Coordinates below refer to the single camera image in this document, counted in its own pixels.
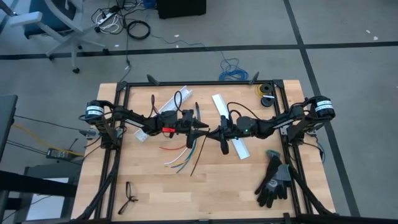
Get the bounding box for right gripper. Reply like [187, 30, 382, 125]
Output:
[207, 123, 239, 156]

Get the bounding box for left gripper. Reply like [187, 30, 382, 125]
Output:
[174, 119, 209, 149]

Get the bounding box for white cable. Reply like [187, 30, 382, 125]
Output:
[164, 147, 189, 165]

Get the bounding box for bundle of coloured wires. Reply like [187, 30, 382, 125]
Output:
[174, 101, 201, 170]

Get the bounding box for white slotted cable duct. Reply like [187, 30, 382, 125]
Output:
[134, 85, 193, 143]

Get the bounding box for black grey work glove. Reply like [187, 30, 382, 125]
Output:
[254, 149, 284, 208]
[270, 164, 294, 202]

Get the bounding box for tape rolls on table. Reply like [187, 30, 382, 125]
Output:
[255, 83, 274, 98]
[260, 95, 276, 108]

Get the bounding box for black eyeglasses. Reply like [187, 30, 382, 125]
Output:
[117, 181, 140, 216]

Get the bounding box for black box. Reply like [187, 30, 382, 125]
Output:
[155, 0, 207, 20]

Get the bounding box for white power strip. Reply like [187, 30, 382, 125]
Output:
[95, 12, 121, 34]
[95, 5, 121, 26]

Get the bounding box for black power adapter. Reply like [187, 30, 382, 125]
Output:
[45, 147, 75, 161]

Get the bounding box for black metal stand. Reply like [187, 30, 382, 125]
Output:
[0, 161, 78, 224]

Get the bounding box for white office chair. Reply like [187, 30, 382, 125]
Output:
[0, 0, 110, 75]

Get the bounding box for dark grey panel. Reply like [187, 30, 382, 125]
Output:
[0, 94, 19, 162]

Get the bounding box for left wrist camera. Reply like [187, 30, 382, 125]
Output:
[181, 108, 196, 123]

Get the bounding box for white duct cover strip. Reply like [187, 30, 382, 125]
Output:
[211, 93, 251, 160]

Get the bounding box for black aluminium frame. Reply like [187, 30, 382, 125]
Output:
[93, 72, 315, 224]

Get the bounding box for blue cable coil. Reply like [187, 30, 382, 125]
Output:
[151, 32, 249, 82]

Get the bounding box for black cable sleeve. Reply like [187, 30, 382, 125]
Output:
[74, 149, 121, 222]
[287, 164, 335, 216]

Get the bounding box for thin black floor cable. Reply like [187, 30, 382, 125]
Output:
[118, 30, 133, 83]

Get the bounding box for black cable coil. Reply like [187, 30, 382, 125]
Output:
[126, 19, 152, 41]

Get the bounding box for yellow floor cable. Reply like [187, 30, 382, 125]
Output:
[12, 123, 85, 157]

